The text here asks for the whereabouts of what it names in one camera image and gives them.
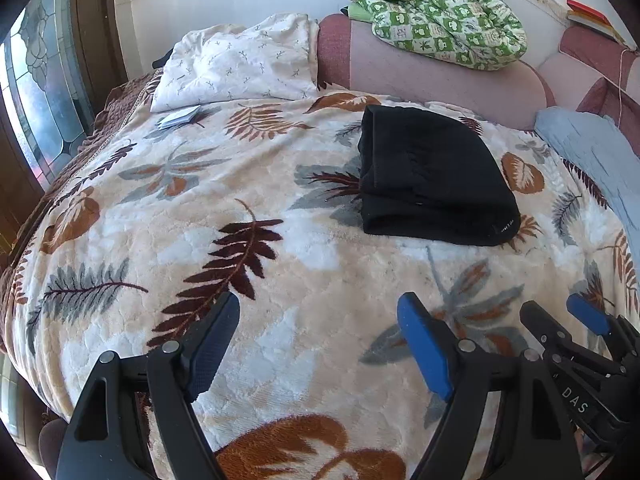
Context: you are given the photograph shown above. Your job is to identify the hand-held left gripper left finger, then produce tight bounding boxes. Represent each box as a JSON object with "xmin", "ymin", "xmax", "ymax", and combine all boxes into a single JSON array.
[{"xmin": 56, "ymin": 291, "xmax": 242, "ymax": 480}]

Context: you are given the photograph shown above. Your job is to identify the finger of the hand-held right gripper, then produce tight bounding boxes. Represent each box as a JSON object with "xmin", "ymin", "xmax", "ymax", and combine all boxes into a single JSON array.
[
  {"xmin": 566, "ymin": 293, "xmax": 640, "ymax": 361},
  {"xmin": 519, "ymin": 300, "xmax": 576, "ymax": 361}
]

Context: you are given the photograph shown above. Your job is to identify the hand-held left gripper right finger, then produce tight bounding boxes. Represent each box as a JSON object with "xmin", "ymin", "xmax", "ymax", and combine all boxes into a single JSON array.
[{"xmin": 396, "ymin": 292, "xmax": 583, "ymax": 480}]

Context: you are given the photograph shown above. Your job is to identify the black pants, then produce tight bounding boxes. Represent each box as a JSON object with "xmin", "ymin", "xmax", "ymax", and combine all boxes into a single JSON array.
[{"xmin": 357, "ymin": 104, "xmax": 522, "ymax": 247}]

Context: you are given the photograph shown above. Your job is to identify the leaf print fleece blanket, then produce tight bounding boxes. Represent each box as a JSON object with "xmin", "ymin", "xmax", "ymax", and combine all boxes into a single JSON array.
[{"xmin": 0, "ymin": 89, "xmax": 640, "ymax": 480}]

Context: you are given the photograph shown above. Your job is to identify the light blue cloth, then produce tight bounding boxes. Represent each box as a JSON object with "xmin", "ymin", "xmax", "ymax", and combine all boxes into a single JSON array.
[{"xmin": 534, "ymin": 106, "xmax": 640, "ymax": 241}]

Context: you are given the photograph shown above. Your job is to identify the folded paper leaflet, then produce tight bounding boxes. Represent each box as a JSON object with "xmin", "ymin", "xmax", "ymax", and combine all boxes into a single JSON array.
[{"xmin": 155, "ymin": 105, "xmax": 202, "ymax": 130}]

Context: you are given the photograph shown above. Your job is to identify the brown quilted bedspread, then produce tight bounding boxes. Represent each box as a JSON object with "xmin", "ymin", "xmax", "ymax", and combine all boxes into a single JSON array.
[{"xmin": 0, "ymin": 72, "xmax": 166, "ymax": 356}]

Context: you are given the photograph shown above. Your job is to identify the pink upholstered headboard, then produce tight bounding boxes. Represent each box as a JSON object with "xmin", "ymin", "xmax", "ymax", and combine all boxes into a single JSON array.
[{"xmin": 316, "ymin": 12, "xmax": 640, "ymax": 133}]

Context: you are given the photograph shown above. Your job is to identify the white sprig print pillow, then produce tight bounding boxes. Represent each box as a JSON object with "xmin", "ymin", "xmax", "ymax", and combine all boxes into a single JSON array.
[{"xmin": 150, "ymin": 12, "xmax": 321, "ymax": 113}]

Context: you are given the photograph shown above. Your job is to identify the red book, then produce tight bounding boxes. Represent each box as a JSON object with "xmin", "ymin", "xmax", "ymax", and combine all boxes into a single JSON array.
[{"xmin": 566, "ymin": 0, "xmax": 613, "ymax": 26}]

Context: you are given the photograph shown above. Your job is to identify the stained glass window pane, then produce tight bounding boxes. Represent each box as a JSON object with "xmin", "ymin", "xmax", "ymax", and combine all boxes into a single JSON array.
[{"xmin": 0, "ymin": 0, "xmax": 96, "ymax": 188}]

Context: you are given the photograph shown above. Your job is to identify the green patterned quilt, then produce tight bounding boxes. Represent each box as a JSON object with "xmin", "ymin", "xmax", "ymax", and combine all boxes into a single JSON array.
[{"xmin": 327, "ymin": 0, "xmax": 528, "ymax": 71}]

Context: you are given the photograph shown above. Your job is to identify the thin white cord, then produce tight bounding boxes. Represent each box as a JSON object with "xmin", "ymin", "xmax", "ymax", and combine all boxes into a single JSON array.
[{"xmin": 617, "ymin": 47, "xmax": 640, "ymax": 128}]

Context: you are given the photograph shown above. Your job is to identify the dark wooden door frame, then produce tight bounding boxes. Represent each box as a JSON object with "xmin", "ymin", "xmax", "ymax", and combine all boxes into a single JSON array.
[{"xmin": 0, "ymin": 0, "xmax": 131, "ymax": 261}]

